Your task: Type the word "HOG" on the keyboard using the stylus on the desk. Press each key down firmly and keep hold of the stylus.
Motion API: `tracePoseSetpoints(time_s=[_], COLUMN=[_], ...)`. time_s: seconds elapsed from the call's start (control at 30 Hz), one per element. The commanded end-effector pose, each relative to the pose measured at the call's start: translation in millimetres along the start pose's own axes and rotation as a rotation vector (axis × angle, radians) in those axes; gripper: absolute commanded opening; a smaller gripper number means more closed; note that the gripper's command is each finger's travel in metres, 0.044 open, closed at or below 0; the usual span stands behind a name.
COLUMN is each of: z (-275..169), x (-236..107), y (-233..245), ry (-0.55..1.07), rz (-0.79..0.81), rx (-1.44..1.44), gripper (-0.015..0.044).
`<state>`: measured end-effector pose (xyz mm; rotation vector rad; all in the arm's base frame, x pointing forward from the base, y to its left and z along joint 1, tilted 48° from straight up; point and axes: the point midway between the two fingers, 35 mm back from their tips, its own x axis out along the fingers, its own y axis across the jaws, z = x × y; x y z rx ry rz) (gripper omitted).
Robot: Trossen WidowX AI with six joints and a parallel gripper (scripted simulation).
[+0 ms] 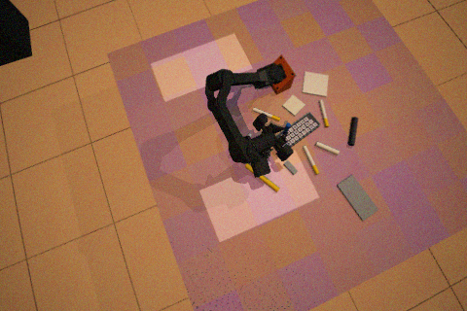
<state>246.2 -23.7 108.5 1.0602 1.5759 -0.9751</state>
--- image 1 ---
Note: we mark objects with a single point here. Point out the blue stylus with grey tip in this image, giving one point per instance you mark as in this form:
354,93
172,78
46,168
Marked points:
288,124

